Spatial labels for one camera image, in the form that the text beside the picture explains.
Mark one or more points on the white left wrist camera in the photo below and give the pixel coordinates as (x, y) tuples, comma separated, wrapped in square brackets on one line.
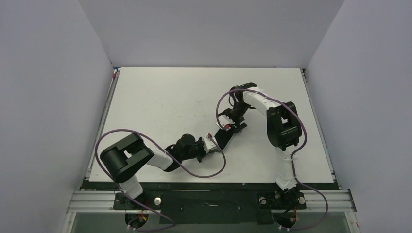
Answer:
[(210, 144)]

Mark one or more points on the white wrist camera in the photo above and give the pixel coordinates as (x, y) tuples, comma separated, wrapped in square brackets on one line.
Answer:
[(210, 144), (224, 122)]

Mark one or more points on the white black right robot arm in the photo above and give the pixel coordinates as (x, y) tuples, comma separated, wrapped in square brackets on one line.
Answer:
[(283, 128)]

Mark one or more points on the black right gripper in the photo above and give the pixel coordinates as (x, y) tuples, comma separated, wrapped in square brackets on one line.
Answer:
[(238, 124)]

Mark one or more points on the aluminium rail frame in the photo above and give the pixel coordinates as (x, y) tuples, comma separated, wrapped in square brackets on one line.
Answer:
[(103, 202)]

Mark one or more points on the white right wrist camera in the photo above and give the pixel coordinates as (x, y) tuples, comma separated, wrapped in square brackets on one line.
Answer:
[(224, 122)]

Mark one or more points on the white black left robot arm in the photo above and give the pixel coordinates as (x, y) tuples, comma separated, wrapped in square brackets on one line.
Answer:
[(126, 157)]

